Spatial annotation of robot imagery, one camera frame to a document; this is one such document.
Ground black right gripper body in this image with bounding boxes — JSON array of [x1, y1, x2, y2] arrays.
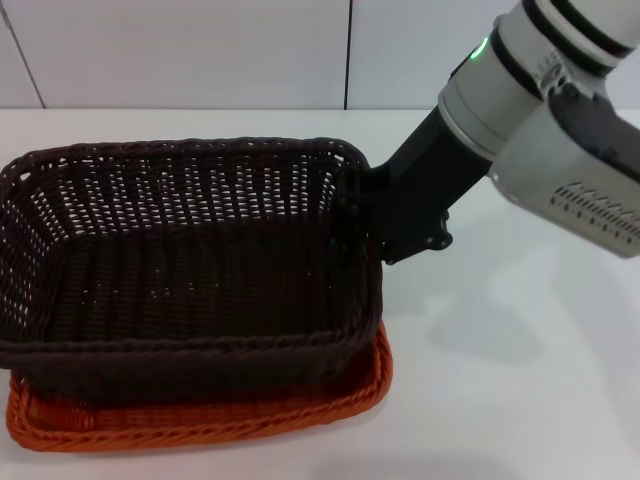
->
[[368, 105, 495, 257]]

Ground dark brown woven wicker basket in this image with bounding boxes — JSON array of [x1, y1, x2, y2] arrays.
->
[[0, 135, 385, 407]]

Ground orange woven wicker basket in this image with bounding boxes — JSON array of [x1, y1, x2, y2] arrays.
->
[[5, 327, 396, 454]]

